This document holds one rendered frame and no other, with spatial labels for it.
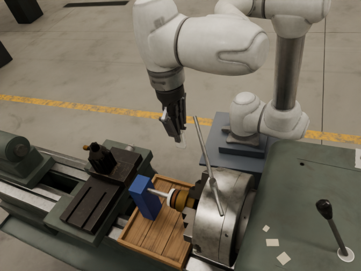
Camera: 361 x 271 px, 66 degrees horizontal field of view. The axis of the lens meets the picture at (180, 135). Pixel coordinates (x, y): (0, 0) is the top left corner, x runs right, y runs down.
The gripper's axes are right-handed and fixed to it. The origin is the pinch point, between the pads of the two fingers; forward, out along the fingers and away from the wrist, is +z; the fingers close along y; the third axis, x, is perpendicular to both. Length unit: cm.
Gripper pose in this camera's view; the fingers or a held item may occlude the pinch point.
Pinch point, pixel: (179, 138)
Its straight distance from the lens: 85.2
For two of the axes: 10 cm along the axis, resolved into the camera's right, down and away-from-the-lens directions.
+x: 9.0, 2.0, -4.0
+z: 1.4, 7.2, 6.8
